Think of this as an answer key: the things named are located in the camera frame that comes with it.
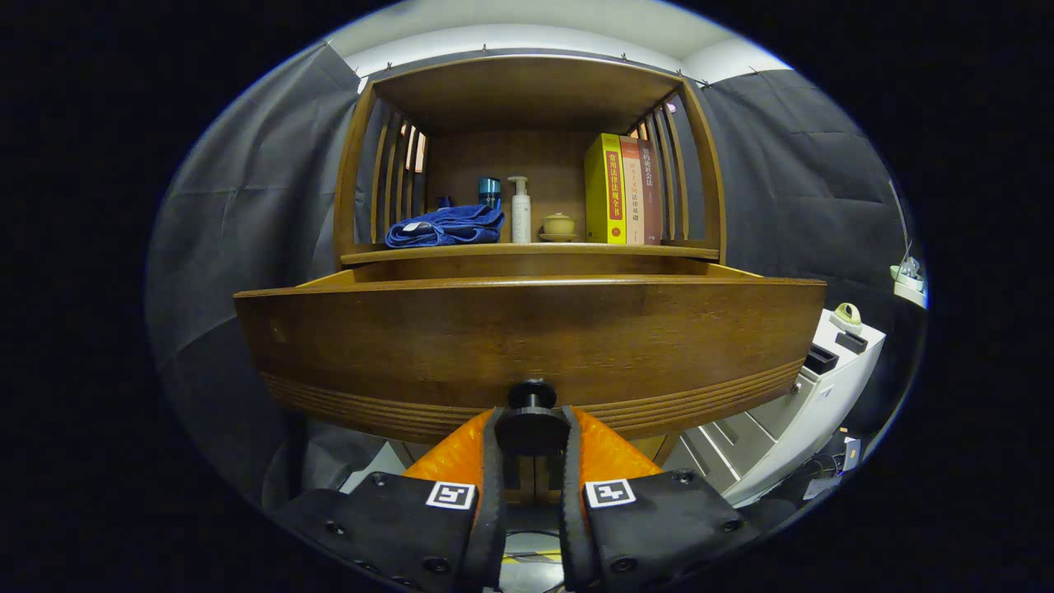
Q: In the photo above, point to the teal bottle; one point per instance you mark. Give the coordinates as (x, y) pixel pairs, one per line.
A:
(489, 191)

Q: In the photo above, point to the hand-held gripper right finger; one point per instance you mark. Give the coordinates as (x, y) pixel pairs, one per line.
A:
(659, 527)

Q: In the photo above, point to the beige tea cup with saucer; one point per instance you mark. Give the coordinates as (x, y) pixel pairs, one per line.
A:
(558, 225)

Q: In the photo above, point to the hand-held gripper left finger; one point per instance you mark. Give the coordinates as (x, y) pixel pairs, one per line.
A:
(412, 527)

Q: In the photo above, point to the yellow book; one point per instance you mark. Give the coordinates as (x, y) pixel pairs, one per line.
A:
(599, 198)

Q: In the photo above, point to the white pump bottle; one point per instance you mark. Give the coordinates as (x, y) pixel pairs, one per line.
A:
(520, 218)

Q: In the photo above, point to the white drawer unit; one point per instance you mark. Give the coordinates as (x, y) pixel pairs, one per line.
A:
(790, 412)

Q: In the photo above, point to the brown wooden cabinet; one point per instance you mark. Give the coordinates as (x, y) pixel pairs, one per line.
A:
(527, 91)

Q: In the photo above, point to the brown wooden drawer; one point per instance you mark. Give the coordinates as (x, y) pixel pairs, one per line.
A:
(527, 338)

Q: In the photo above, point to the pale green rounded object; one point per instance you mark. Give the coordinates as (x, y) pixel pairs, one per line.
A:
(846, 315)

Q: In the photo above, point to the orange and beige book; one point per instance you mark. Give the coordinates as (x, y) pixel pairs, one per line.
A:
(632, 198)

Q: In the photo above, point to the wooden countertop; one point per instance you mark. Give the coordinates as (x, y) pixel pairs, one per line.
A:
(576, 250)

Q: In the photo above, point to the brown book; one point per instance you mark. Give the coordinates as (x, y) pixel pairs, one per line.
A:
(650, 198)

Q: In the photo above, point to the blue towel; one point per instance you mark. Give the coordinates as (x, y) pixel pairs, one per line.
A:
(445, 226)

